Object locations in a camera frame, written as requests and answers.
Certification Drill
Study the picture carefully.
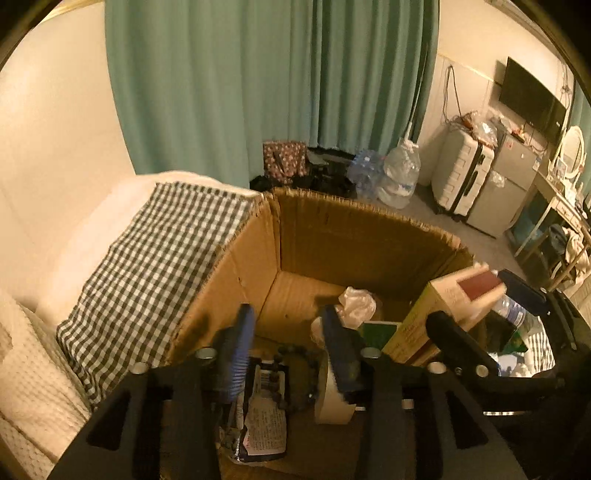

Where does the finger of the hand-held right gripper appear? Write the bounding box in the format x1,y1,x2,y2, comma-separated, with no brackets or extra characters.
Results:
498,269,579,370
426,310,555,380

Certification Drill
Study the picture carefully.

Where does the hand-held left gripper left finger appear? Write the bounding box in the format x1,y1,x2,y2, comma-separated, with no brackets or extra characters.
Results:
46,302,257,480

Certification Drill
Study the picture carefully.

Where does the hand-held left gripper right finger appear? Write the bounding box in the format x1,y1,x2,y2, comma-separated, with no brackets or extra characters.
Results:
321,305,527,480

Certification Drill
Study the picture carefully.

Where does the small red box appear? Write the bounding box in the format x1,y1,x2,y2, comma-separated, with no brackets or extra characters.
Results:
459,270,508,330

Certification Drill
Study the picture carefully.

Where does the beige medicine box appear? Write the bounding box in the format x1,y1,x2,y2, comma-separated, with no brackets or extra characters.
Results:
382,263,490,366

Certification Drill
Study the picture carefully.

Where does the white tape roll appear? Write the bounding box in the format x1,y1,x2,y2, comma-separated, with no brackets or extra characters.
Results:
310,316,357,424

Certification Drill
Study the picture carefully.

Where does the white plastic bag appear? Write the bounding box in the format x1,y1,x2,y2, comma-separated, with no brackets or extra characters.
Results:
337,286,377,330

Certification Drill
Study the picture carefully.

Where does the dark bead bracelet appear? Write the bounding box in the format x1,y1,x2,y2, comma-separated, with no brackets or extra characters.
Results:
272,344,324,411

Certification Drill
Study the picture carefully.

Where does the black printed packet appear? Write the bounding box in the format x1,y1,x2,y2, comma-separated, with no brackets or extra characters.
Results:
217,360,289,462

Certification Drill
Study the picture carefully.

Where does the brown cardboard box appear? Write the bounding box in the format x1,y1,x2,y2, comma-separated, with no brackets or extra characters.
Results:
166,185,476,480

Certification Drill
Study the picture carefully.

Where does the crushed clear plastic bottle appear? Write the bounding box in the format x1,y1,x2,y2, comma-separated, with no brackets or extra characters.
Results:
494,295,527,328

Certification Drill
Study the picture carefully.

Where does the wooden chair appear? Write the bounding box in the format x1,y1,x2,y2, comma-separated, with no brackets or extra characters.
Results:
549,222,591,296

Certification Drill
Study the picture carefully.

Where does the blue storage bin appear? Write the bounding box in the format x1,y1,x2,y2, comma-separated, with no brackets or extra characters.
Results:
512,215,546,247

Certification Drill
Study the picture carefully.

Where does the blue garment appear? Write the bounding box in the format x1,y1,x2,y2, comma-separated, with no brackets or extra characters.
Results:
547,226,568,259

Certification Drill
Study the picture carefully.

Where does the cream garment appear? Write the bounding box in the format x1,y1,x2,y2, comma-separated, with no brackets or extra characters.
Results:
566,226,591,278

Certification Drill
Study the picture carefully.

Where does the grey small fridge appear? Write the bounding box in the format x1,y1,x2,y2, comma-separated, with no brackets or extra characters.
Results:
466,131,541,238

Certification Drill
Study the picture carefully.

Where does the white vanity table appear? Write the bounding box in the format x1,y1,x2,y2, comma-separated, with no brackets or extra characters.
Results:
512,175,591,278

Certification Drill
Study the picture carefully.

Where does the green checkered cloth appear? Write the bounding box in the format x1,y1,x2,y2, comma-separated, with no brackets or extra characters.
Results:
55,181,557,409

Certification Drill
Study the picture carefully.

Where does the white suitcase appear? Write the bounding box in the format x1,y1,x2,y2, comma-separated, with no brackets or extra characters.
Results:
431,127,497,217

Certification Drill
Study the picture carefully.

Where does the white oval mirror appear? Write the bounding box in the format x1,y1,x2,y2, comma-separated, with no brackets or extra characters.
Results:
551,126,585,182

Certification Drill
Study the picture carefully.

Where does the large clear water jug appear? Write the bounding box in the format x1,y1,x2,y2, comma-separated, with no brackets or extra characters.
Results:
376,138,422,209

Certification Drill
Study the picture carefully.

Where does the blue water bottle pack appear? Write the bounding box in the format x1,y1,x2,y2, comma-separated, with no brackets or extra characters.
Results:
346,148,386,199

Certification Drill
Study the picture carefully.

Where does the green curtain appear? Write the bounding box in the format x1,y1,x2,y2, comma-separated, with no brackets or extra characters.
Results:
570,85,591,134
309,0,439,151
105,0,324,188

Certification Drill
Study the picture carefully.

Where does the floral bag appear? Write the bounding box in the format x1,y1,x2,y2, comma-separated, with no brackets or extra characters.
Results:
262,140,308,186

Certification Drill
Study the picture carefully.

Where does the white waffle blanket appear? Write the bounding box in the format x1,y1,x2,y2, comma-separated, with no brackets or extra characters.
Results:
0,288,93,476

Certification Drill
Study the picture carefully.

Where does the black wall television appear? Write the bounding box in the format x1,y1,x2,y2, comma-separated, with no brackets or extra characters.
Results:
499,56,568,134

